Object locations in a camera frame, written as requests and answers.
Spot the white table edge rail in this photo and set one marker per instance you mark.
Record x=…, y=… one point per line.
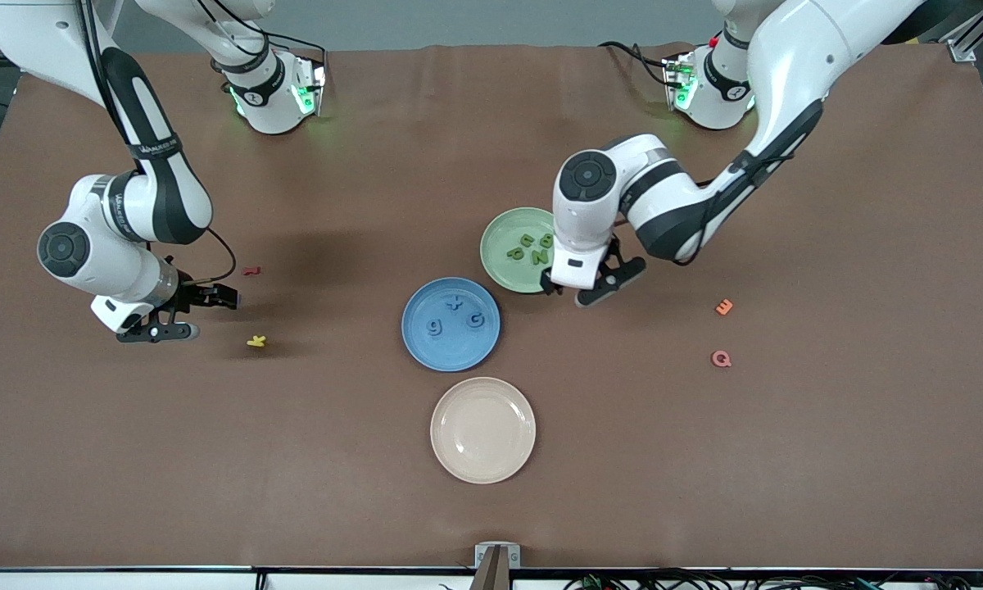
x=131, y=583

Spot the beige plate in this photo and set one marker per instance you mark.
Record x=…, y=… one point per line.
x=482, y=430

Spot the green foam letter N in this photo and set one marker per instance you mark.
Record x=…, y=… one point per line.
x=538, y=257

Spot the blue foam letter G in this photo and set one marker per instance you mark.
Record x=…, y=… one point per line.
x=469, y=319

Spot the green plate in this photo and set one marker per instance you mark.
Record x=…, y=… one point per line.
x=496, y=246

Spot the silver left arm base bracket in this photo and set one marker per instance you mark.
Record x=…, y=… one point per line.
x=678, y=82

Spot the grey metal mount bracket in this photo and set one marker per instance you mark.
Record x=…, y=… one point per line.
x=483, y=555

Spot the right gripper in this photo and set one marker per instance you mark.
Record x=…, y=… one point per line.
x=190, y=295

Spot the orange foam letter E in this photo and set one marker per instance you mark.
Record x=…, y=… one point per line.
x=724, y=307

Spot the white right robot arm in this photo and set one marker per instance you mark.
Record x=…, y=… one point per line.
x=24, y=24

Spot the brown table cover mat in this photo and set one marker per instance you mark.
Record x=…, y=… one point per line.
x=213, y=459

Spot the blue plate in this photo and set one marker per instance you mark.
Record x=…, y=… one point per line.
x=450, y=352

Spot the aluminium frame profile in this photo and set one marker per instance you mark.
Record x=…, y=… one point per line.
x=962, y=45

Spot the blue foam plus sign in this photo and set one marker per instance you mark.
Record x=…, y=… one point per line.
x=454, y=304

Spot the yellow foam letter K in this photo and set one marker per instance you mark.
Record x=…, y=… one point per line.
x=255, y=341

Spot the blue foam digit 9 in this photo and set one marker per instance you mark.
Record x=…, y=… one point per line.
x=437, y=324

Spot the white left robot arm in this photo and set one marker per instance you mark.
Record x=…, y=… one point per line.
x=795, y=57

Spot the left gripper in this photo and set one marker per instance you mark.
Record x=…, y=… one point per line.
x=548, y=285

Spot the silver right arm base bracket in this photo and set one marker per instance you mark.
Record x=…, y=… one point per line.
x=310, y=94

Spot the pink foam letter Q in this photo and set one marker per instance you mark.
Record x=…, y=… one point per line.
x=716, y=359

